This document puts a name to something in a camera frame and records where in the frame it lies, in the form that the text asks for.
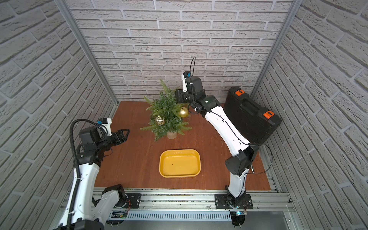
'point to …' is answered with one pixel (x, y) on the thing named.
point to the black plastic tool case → (256, 122)
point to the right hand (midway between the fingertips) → (182, 91)
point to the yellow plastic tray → (179, 163)
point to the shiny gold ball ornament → (160, 120)
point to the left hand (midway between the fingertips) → (126, 129)
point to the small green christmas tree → (164, 117)
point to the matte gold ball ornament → (183, 112)
